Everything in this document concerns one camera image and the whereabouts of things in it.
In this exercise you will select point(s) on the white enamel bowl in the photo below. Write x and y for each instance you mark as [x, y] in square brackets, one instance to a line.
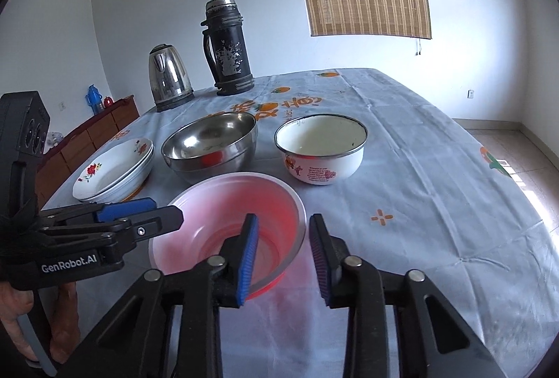
[322, 149]

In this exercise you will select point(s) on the red plastic bowl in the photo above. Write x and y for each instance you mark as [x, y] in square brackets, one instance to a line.
[215, 209]

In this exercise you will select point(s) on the person's left hand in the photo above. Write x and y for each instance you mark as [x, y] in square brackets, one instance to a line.
[64, 322]

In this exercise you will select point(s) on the stainless electric kettle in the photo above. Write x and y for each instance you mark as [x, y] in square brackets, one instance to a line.
[169, 80]

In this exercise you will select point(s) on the crumpled plastic bag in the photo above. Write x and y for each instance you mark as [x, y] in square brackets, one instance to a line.
[54, 138]

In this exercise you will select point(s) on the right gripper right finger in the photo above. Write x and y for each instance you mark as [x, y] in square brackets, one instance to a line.
[433, 339]

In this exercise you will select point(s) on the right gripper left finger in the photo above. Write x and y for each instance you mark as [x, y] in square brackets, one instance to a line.
[132, 339]

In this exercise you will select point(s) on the red flower white plate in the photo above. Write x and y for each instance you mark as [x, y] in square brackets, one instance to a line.
[110, 167]

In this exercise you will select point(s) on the pink floral rim plate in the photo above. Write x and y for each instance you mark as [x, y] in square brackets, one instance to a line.
[128, 187]

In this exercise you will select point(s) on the stainless steel bowl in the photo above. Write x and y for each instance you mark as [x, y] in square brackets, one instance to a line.
[214, 145]

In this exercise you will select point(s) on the black thermos flask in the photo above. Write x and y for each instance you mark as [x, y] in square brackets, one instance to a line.
[224, 48]

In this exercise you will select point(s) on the brown wooden sideboard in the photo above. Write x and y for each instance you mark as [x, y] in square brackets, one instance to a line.
[62, 160]

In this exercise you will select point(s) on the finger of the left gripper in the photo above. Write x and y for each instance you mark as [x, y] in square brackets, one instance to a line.
[122, 209]
[144, 225]

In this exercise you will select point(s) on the light blue printed tablecloth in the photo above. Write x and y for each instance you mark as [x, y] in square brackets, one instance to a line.
[424, 197]

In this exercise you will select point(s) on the blue thermos jug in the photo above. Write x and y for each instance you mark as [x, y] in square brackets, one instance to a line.
[94, 99]

